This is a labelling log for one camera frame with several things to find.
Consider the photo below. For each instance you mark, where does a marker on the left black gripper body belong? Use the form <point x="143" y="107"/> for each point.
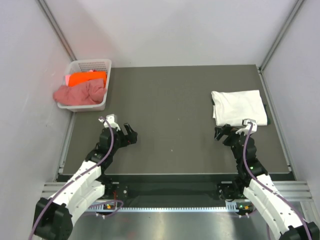
<point x="122" y="140"/>

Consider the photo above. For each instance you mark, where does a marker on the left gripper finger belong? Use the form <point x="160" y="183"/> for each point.
<point x="128" y="130"/>
<point x="133" y="137"/>

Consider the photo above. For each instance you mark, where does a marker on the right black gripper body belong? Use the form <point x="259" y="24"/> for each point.
<point x="231" y="140"/>

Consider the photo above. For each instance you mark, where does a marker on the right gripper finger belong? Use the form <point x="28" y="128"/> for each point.
<point x="218" y="133"/>
<point x="227" y="128"/>

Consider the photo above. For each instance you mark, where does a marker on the salmon pink t shirt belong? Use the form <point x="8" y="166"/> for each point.
<point x="90" y="92"/>

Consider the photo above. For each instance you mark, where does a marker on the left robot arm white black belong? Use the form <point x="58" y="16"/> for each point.
<point x="55" y="217"/>

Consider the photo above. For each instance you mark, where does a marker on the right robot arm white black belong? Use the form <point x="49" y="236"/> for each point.
<point x="254" y="183"/>

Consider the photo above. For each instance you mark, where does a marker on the folded white t shirt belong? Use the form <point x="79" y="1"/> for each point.
<point x="233" y="107"/>

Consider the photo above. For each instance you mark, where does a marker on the white plastic laundry basket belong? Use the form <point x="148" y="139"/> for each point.
<point x="82" y="66"/>

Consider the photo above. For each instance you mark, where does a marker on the orange t shirt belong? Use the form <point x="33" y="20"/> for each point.
<point x="81" y="77"/>

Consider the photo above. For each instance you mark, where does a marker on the light pink shirt in basket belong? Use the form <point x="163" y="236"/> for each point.
<point x="66" y="79"/>

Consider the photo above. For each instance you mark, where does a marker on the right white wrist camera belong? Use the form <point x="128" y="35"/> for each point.
<point x="249" y="126"/>

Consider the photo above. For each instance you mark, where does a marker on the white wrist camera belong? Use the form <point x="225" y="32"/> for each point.
<point x="249" y="126"/>
<point x="110" y="121"/>

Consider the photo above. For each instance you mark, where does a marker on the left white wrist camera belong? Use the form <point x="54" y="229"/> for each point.
<point x="110" y="121"/>

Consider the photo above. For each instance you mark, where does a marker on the grey slotted cable duct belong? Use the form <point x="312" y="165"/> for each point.
<point x="228" y="207"/>

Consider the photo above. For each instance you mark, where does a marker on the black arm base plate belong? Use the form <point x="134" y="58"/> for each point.
<point x="170" y="191"/>

